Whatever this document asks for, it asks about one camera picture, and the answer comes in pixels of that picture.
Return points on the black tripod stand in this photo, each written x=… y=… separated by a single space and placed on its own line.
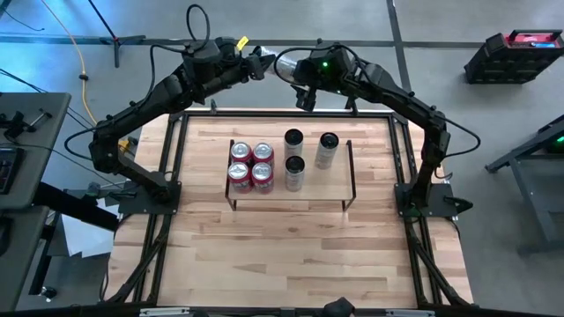
x=116 y=44

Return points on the wooden shelf with black frame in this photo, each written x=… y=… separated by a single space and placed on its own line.
x=326 y=189

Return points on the black keyboard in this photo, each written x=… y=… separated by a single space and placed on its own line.
x=9 y=169

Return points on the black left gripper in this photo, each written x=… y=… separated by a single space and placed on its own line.
x=235 y=61

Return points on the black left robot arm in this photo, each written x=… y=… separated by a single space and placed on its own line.
x=158 y=99

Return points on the white paper sheets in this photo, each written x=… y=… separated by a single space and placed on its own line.
x=83 y=238

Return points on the silver metal bracket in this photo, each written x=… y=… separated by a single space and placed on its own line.
x=164 y=311
x=410 y=313

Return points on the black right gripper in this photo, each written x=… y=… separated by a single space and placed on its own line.
x=328 y=75

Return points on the black clamp tool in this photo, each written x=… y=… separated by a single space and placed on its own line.
x=17 y=123

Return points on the black aluminium table frame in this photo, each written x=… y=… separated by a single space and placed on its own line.
x=247 y=114

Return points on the black red tool case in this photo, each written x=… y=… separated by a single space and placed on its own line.
x=506 y=61

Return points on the black caster wheel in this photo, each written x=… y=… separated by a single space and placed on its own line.
x=48 y=292

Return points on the black desk beam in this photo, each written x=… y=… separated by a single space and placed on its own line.
x=75 y=206

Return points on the grey metal stand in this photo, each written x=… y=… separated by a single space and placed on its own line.
x=529 y=193

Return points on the Fanta soda can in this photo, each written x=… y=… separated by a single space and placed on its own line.
x=262 y=176
x=241 y=152
x=239 y=176
x=263 y=151

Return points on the grey office desk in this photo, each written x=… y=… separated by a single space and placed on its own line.
x=22 y=264
x=35 y=185

